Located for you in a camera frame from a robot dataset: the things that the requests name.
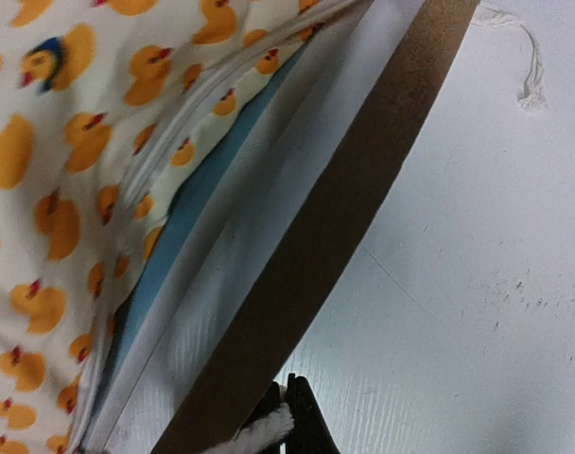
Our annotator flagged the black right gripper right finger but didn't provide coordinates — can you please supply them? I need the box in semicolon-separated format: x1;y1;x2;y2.
285;374;340;454

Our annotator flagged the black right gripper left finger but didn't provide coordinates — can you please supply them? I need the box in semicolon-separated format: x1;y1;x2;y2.
242;381;285;454

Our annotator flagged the duck print mattress cushion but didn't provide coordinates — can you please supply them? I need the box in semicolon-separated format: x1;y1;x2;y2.
0;1;346;453

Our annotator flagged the wooden striped pet bed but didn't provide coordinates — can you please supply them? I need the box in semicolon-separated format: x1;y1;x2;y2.
81;1;477;453

